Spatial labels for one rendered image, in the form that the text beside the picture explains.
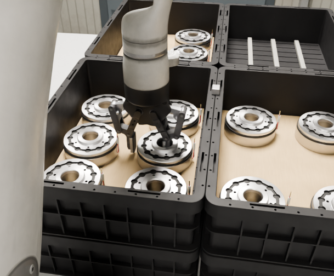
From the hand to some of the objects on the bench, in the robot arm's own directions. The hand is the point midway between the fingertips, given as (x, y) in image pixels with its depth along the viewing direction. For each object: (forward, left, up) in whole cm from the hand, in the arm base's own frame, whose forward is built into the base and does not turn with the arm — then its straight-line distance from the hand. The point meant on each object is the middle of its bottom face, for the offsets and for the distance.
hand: (148, 145), depth 73 cm
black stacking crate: (-5, -26, -16) cm, 31 cm away
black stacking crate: (0, +4, -15) cm, 16 cm away
